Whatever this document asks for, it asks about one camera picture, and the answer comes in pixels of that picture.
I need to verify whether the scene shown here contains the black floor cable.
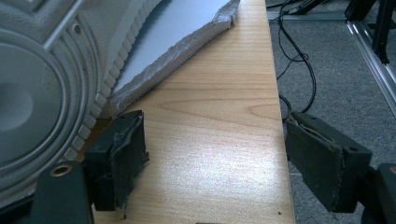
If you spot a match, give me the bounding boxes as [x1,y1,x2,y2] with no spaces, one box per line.
[266,0,318,123]

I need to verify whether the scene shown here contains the black metal stand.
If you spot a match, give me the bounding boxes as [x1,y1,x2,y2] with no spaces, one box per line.
[344,0,396,65]

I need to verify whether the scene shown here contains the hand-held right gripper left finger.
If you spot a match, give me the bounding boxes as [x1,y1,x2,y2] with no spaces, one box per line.
[83,109,150,213]

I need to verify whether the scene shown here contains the aluminium floor rail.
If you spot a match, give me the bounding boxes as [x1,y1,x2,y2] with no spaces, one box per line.
[346,20,396,118]

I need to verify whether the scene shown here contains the white sneaker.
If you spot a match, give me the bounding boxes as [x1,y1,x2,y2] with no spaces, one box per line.
[0,0,166,209]

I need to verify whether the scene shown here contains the light grey foam board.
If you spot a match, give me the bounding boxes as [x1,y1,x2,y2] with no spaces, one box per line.
[107,0,241,119]

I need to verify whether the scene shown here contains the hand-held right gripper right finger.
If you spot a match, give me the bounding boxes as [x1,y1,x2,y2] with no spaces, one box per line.
[284,111,374,214]

